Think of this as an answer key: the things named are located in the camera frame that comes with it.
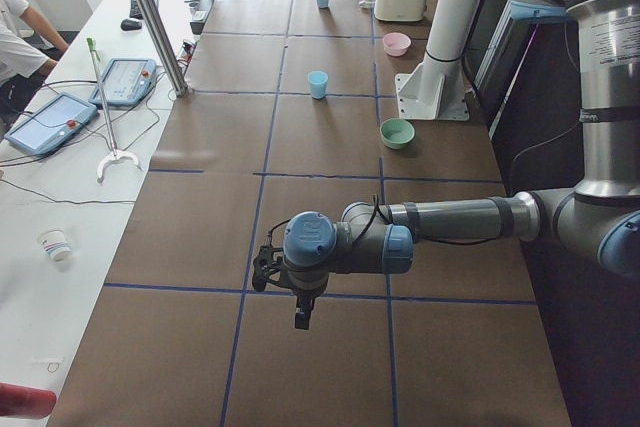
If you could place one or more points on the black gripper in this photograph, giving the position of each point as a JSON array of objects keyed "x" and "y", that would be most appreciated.
[{"x": 303, "y": 293}]

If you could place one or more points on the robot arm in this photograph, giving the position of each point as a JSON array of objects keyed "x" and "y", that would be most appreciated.
[{"x": 598, "y": 218}]

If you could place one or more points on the cream white toaster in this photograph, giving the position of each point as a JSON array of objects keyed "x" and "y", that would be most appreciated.
[{"x": 399, "y": 10}]

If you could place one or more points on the pink bowl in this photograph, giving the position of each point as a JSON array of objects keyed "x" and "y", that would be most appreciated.
[{"x": 396, "y": 44}]

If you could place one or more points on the mint green bowl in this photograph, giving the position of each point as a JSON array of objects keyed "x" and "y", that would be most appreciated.
[{"x": 396, "y": 133}]

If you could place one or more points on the black computer mouse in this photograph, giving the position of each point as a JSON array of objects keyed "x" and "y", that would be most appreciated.
[{"x": 130, "y": 24}]

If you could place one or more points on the blue teach pendant far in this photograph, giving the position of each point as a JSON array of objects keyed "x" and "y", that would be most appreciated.
[{"x": 127, "y": 81}]

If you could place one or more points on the blue teach pendant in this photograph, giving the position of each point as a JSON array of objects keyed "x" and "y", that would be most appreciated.
[
  {"x": 52, "y": 125},
  {"x": 127, "y": 81}
]

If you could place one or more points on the grabber reacher stick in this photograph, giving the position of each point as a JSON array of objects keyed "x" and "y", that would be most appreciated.
[{"x": 115, "y": 155}]

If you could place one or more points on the white paper cup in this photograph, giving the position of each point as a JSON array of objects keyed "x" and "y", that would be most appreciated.
[{"x": 55, "y": 244}]

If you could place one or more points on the red object at corner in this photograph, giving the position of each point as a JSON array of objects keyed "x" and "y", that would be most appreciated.
[{"x": 26, "y": 402}]

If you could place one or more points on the person in white shirt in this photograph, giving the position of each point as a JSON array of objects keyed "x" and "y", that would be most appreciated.
[{"x": 24, "y": 67}]

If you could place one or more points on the blue teach pendant near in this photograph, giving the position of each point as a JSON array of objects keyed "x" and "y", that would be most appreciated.
[{"x": 52, "y": 125}]

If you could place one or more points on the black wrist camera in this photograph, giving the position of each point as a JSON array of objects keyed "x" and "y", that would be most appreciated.
[{"x": 267, "y": 267}]

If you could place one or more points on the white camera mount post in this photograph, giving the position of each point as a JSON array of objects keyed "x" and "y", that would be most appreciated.
[{"x": 435, "y": 89}]

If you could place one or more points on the aluminium frame post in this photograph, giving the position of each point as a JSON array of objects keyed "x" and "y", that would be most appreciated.
[{"x": 163, "y": 47}]

